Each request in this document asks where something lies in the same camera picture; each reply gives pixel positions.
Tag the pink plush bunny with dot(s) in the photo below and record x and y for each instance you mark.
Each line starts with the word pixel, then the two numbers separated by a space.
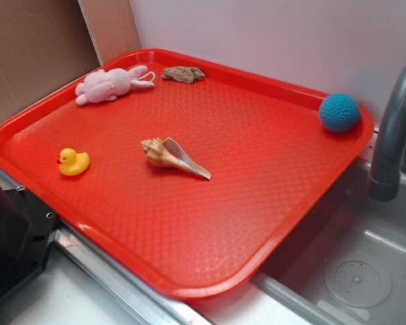
pixel 106 86

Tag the red plastic tray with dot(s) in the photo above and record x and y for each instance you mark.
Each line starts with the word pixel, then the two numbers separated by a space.
pixel 270 158

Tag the spiral conch seashell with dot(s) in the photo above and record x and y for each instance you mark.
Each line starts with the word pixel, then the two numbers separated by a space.
pixel 170 154

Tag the brown driftwood piece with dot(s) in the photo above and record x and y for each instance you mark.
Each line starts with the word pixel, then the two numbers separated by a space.
pixel 183 74

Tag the yellow rubber duck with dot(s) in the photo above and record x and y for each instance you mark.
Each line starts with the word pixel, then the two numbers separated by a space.
pixel 72 163

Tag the blue crochet ball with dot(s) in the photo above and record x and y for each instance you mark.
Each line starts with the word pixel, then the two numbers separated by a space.
pixel 339 112

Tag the grey toy sink basin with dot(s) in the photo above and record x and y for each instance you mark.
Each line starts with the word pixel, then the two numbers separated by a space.
pixel 345 262

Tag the grey toy faucet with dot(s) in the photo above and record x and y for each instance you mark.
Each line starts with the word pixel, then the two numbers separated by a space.
pixel 389 157

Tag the black box with screws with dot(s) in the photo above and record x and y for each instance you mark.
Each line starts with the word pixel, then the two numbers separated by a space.
pixel 27 227

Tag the brown cardboard panel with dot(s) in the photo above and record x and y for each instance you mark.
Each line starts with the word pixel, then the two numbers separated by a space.
pixel 45 45

